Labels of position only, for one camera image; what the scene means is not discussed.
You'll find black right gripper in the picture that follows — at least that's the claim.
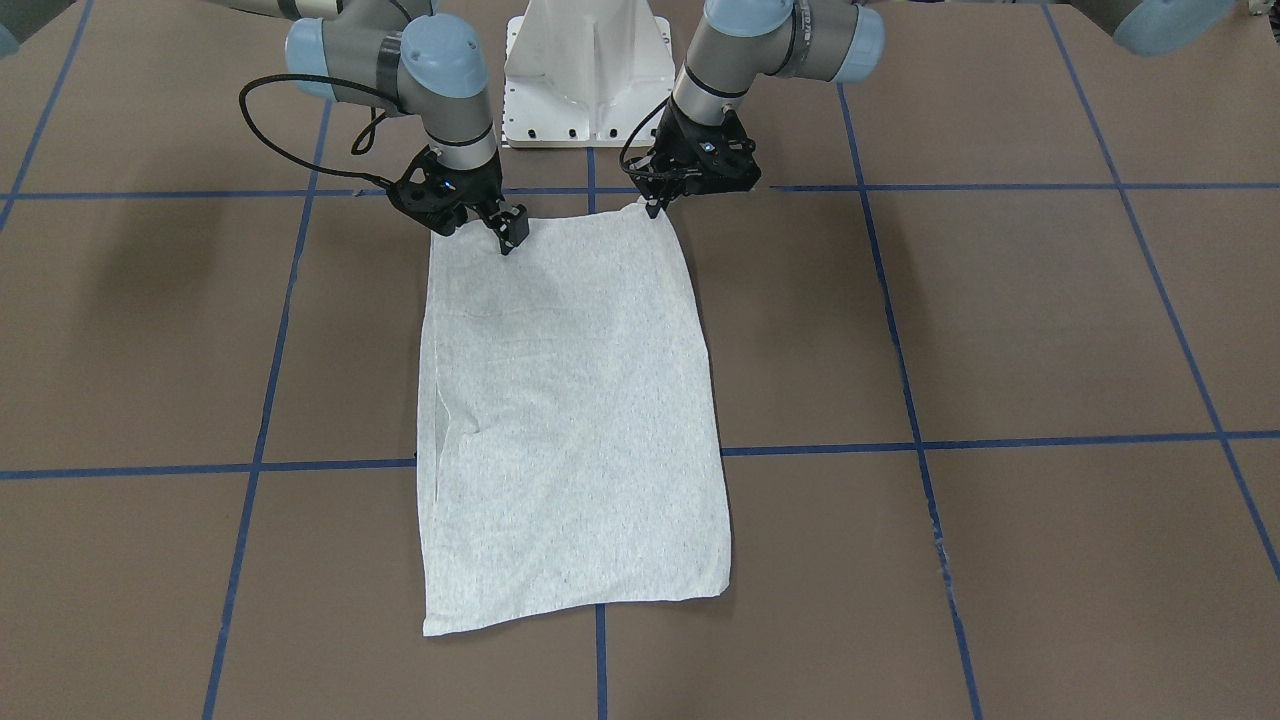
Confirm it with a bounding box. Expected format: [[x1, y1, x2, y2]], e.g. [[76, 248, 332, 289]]
[[388, 147, 530, 256]]

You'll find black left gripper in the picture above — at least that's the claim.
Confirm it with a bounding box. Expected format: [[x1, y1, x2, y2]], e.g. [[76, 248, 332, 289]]
[[632, 97, 762, 219]]

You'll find grey cartoon print t-shirt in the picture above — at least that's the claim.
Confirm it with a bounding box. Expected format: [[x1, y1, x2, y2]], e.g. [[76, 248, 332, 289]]
[[416, 201, 732, 637]]

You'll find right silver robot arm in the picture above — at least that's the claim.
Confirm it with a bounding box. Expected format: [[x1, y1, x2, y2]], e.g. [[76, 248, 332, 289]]
[[238, 1, 530, 255]]

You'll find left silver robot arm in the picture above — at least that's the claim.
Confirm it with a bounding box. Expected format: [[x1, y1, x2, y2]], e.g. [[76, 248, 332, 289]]
[[620, 1, 886, 219]]

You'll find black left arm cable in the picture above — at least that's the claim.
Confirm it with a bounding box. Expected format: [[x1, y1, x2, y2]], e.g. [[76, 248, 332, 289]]
[[618, 96, 673, 197]]

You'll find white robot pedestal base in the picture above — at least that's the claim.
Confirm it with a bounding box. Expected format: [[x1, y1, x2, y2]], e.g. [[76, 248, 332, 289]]
[[502, 1, 676, 149]]

